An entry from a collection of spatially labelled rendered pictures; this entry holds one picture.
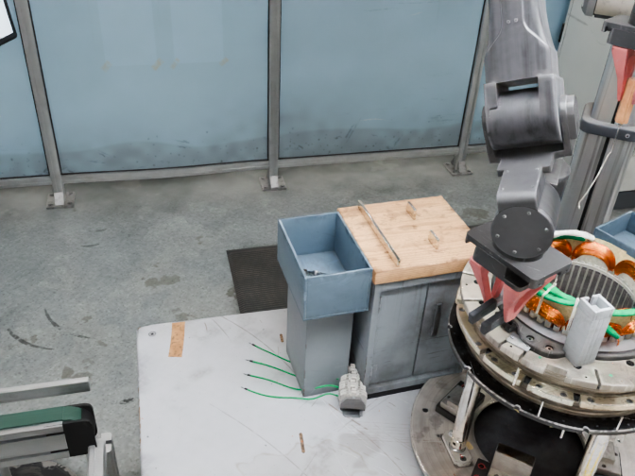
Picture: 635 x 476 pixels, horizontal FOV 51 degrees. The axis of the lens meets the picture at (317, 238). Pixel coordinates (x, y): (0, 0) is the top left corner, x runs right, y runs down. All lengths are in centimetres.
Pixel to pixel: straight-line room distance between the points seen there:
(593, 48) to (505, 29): 259
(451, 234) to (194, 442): 54
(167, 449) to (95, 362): 132
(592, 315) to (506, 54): 33
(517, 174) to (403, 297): 47
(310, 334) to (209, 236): 191
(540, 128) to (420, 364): 64
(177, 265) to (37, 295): 54
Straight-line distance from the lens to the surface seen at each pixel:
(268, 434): 115
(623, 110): 100
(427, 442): 114
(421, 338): 117
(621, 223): 131
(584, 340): 87
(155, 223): 309
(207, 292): 266
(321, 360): 115
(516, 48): 68
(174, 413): 120
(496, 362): 92
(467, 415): 107
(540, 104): 67
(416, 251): 107
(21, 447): 129
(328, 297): 103
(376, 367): 117
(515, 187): 64
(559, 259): 77
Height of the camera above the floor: 168
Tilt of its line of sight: 34 degrees down
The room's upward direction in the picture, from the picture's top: 3 degrees clockwise
